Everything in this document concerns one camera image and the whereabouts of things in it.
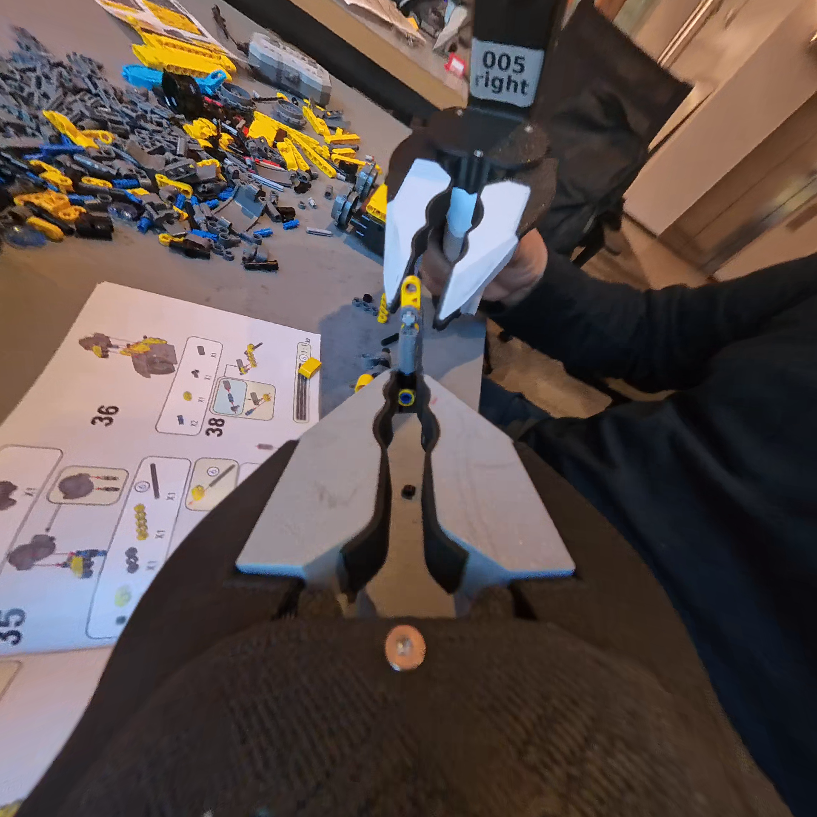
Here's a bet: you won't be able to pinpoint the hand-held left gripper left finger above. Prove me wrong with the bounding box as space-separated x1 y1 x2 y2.
235 373 393 582

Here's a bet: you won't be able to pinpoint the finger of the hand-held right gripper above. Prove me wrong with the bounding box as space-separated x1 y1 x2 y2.
433 180 532 331
382 158 452 305

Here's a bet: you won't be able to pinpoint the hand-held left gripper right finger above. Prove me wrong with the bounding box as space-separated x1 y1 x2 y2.
418 374 578 597

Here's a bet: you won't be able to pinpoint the small yellow axle assembly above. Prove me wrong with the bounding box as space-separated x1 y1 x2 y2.
392 274 425 417

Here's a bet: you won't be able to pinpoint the instruction booklet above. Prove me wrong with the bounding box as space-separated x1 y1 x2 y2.
0 282 322 805

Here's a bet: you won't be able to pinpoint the person's right forearm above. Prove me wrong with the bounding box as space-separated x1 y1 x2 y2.
491 252 817 397

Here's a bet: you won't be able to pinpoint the person's right hand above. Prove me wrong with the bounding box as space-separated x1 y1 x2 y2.
479 230 550 307

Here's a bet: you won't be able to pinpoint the black yellow vehicle model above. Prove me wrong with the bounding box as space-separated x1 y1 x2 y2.
331 163 391 256

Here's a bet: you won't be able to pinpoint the background table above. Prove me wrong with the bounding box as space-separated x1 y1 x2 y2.
223 0 473 129

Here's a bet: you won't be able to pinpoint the spread of yellow brick panels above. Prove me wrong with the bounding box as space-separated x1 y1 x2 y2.
131 32 384 186

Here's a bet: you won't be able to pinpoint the loose papers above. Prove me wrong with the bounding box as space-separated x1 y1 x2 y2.
345 0 473 47

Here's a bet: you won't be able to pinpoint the grey curved panel piece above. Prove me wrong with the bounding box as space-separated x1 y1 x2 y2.
231 185 269 221

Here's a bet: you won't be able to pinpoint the grey battery box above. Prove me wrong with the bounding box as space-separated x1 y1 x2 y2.
248 32 333 106

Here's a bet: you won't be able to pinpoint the person's dark clothed body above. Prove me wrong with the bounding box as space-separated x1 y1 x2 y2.
479 255 817 817

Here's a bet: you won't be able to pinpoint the wooden cabinet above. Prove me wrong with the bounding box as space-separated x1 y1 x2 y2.
622 0 817 282

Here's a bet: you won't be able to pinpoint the blue brick panel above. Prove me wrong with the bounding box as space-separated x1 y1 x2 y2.
121 64 227 97

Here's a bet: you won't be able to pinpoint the sticker sheet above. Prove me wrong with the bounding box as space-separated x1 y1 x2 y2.
96 0 211 39

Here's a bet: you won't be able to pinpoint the pile of small brick pieces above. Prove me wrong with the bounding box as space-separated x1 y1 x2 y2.
0 26 301 272

